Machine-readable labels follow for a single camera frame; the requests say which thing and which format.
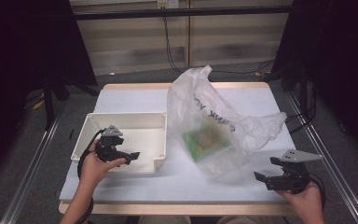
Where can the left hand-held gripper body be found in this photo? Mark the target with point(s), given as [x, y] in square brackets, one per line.
[108, 146]

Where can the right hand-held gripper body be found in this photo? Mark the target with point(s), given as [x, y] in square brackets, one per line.
[296, 179]

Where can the green snack packet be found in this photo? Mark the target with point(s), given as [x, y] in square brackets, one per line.
[205, 141]

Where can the translucent white plastic bag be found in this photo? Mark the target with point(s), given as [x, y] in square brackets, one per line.
[199, 93]

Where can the person's left hand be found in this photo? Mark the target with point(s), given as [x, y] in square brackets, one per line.
[93, 169]

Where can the person's right hand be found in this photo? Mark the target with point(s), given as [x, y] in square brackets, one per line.
[307, 205]

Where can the white plastic tray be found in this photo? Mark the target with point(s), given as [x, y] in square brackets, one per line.
[146, 146]

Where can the person's right leg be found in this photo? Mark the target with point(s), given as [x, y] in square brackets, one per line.
[251, 220]

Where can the wooden table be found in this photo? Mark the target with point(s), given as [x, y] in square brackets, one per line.
[186, 209]

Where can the black tripod stand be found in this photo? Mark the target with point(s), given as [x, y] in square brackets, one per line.
[48, 102]

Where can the black metal stand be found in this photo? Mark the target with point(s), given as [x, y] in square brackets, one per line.
[303, 90]

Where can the black curtain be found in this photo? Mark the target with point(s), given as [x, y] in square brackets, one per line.
[21, 62]
[338, 62]

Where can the black horizontal bar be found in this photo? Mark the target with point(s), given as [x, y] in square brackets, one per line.
[199, 12]

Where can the metal floor rail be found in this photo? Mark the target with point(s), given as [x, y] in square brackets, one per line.
[332, 168]
[31, 168]

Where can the wall power outlet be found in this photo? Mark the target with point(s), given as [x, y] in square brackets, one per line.
[167, 3]

